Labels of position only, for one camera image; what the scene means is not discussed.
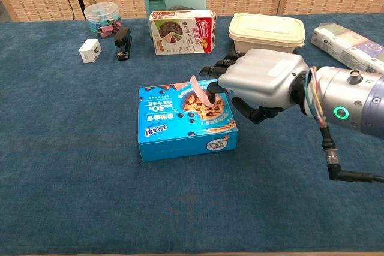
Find multicolour tissue pack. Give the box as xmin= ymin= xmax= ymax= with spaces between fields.
xmin=310 ymin=23 xmax=384 ymax=74

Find white red cake mix box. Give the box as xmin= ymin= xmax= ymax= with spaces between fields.
xmin=149 ymin=10 xmax=217 ymax=56

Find black stapler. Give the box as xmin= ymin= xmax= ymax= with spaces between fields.
xmin=113 ymin=26 xmax=133 ymax=61

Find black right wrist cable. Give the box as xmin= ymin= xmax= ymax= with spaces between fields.
xmin=319 ymin=124 xmax=384 ymax=183

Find blue cookie box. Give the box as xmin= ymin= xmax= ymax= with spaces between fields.
xmin=137 ymin=78 xmax=239 ymax=163

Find clear jar of binder clips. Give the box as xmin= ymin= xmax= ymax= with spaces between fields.
xmin=83 ymin=2 xmax=123 ymax=40

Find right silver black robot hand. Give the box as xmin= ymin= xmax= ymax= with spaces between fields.
xmin=199 ymin=48 xmax=310 ymax=124

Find blue felt table cloth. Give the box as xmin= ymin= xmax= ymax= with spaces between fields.
xmin=0 ymin=13 xmax=384 ymax=255

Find pink paper slip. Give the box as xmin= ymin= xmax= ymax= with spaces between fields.
xmin=189 ymin=75 xmax=214 ymax=108

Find multicoloured right wrist wires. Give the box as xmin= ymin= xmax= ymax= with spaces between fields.
xmin=305 ymin=67 xmax=326 ymax=127

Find white power adapter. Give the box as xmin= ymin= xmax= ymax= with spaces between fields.
xmin=79 ymin=38 xmax=103 ymax=64

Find beige lidded food container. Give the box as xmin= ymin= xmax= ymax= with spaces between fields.
xmin=228 ymin=12 xmax=306 ymax=55

